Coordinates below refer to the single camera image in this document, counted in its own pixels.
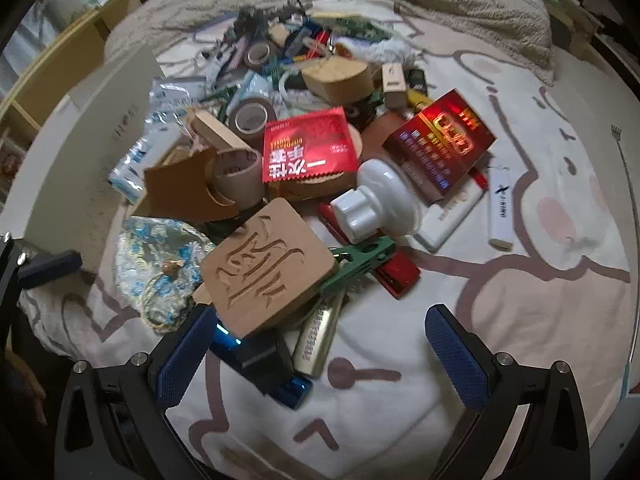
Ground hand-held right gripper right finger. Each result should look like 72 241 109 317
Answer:
424 304 593 480

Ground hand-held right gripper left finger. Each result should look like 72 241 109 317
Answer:
52 304 218 480

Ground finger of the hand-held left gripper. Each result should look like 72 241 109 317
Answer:
0 232 83 306

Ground white cardboard box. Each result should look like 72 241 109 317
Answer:
0 42 161 233

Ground white brown printed blanket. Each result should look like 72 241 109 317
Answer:
15 35 636 480

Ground red metallic case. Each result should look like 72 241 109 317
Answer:
320 205 421 298

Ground blue glossy device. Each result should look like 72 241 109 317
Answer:
210 320 313 408

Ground carved wooden plaque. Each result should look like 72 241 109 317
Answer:
200 197 338 338

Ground gold metal bar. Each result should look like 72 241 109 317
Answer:
292 295 346 378

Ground green plastic clip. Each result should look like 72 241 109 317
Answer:
317 237 396 298

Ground white slim box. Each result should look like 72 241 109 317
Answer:
412 180 488 253

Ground brown leather piece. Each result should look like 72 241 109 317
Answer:
145 147 238 221

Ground white lighter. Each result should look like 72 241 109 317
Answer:
487 165 516 251

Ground clear plastic packets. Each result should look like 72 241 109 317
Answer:
109 76 206 201

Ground beige tape roll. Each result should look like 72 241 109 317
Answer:
212 149 263 206

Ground wooden bedside shelf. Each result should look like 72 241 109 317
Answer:
0 0 173 136

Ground short wooden block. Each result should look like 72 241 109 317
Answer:
192 110 253 153

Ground red foil box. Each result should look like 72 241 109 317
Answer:
382 89 496 203

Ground grey packing tape roll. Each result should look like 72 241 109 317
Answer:
230 95 276 143

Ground brown leather disc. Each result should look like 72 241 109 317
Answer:
361 111 408 153

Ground red plastic packet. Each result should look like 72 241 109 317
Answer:
262 107 361 183

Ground white curtain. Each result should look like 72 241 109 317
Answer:
20 0 81 36

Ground small brown tape roll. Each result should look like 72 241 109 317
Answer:
245 42 273 68

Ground oval wooden box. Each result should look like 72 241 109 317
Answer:
302 57 373 106

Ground pile of small assorted things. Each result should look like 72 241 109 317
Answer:
197 4 431 111

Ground beige fluffy blanket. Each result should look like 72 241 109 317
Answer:
105 0 556 86

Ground cluttered bedside table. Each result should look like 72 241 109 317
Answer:
545 0 616 56

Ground blue floral drawstring pouch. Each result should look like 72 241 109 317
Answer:
115 216 217 335

